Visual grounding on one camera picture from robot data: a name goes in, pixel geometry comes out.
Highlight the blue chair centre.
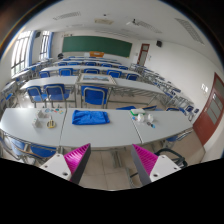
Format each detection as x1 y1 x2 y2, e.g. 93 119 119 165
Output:
81 86 108 107

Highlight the blue chair far left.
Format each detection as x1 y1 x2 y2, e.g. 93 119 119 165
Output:
27 86 47 103

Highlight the framed picture on desk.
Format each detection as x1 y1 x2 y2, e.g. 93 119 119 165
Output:
77 73 115 85

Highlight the grey front desk left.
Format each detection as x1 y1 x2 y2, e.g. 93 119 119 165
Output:
0 108 66 147

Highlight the wall speaker black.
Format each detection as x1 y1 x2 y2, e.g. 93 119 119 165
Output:
156 40 162 47

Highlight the white cup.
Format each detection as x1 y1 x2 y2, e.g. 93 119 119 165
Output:
32 118 40 128
137 114 145 122

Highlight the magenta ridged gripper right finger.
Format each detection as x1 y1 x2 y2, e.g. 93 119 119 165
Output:
130 143 182 186

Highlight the orange teacher podium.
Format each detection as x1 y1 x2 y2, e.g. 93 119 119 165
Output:
89 51 104 58

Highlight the red door right near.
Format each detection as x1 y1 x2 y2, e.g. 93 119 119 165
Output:
193 74 224 145

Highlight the red door far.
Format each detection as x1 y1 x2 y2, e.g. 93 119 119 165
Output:
137 44 150 66

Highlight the white cup right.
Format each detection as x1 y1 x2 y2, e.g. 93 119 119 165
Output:
137 114 145 122

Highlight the grey front desk centre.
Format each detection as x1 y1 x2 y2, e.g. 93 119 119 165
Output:
60 108 141 149

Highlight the grey front desk right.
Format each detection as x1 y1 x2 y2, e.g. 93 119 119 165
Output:
131 111 193 144

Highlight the blue folded towel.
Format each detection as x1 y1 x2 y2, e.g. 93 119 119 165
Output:
72 110 110 125

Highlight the white cup left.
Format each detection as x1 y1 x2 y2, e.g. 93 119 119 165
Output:
32 118 40 128

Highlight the green chalkboard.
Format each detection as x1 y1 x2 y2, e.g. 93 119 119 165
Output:
62 36 132 57

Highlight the red door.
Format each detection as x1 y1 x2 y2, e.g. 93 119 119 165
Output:
137 44 150 66
193 74 224 145

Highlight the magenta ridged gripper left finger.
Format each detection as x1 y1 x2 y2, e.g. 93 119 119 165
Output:
39 143 92 185

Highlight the ceiling projector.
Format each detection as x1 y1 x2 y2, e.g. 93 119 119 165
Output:
126 19 139 27

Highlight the blue chair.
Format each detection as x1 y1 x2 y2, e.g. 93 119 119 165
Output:
44 83 70 101
27 86 47 103
81 86 108 107

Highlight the grey desk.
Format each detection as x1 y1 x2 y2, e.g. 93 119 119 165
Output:
60 108 141 149
131 111 193 144
0 108 66 147

